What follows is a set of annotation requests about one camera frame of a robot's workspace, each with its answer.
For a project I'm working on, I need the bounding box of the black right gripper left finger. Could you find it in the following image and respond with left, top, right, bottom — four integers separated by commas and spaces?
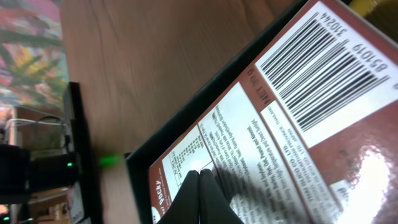
158, 170, 200, 224

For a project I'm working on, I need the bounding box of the black mounting rail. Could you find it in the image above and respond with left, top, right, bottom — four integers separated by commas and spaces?
63, 82, 103, 224

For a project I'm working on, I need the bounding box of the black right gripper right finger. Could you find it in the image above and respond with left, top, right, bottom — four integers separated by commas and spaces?
199, 169, 243, 224

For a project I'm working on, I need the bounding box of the brown Pocky box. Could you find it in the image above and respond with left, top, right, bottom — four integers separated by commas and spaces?
149, 1, 397, 223

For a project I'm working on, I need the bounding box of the dark green box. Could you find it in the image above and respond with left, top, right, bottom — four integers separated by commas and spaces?
124, 0, 352, 224

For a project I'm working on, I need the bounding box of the yellow snack bag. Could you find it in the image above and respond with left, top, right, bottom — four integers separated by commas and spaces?
349, 0, 398, 42

